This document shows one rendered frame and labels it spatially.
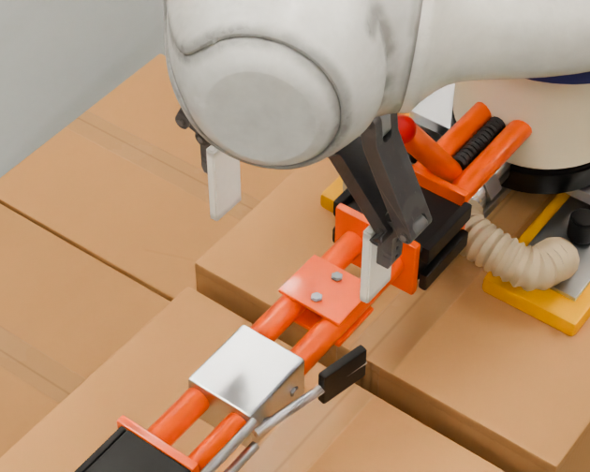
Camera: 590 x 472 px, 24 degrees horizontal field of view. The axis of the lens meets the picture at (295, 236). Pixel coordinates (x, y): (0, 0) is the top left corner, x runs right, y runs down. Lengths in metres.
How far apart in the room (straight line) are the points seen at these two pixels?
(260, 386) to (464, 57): 0.46
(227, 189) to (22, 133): 1.95
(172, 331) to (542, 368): 0.34
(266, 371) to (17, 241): 0.94
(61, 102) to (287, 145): 2.41
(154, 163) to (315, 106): 1.45
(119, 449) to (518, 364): 0.41
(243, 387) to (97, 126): 1.10
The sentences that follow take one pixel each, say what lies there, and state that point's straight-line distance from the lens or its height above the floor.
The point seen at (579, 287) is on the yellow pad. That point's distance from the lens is 1.29.
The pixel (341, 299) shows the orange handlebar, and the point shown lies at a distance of 1.10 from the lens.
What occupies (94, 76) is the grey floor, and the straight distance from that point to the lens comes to 3.06.
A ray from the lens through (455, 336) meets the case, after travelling 1.27.
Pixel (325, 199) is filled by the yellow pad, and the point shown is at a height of 0.96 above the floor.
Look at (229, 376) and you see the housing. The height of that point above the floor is 1.09.
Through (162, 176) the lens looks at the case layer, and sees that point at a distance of 2.00.
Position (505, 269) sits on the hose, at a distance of 1.23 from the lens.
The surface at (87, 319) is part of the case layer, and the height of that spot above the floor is 0.54.
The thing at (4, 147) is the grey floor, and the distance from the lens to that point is 2.91.
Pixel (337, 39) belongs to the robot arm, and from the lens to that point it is 0.58.
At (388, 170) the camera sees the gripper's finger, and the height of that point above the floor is 1.32.
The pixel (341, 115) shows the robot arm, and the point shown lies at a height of 1.52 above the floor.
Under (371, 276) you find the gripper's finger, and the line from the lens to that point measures 0.94.
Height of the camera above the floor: 1.91
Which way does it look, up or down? 46 degrees down
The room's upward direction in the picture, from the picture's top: straight up
